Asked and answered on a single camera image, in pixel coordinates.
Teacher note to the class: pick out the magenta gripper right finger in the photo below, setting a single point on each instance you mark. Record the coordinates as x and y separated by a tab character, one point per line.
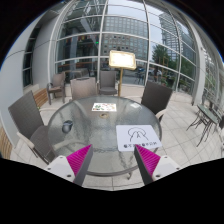
152	166

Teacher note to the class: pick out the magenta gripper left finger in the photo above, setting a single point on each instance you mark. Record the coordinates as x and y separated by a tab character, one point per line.
73	167

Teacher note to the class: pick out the white paper mouse outline sheet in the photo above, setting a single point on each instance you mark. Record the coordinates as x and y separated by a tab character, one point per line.
128	136

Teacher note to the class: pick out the round glass patio table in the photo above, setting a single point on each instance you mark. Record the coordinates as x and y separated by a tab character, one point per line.
98	128

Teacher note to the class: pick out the colourful printed card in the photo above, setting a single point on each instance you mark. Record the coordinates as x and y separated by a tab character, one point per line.
108	107

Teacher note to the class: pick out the dark wicker chair right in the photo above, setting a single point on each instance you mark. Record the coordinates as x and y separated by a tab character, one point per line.
156	98

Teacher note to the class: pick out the small metal side table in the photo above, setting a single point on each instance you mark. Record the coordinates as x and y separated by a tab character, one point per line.
206	117

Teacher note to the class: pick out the grey wicker chair behind table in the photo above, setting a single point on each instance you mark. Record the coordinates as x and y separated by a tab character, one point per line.
83	87

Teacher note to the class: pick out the grey wicker chair far left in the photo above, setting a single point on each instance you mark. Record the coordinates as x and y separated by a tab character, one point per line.
57	85

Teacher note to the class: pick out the grey wicker chair far centre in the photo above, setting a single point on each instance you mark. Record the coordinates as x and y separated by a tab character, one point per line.
107	83

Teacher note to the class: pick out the gold menu sign stand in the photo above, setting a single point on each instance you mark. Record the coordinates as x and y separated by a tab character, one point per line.
122	60

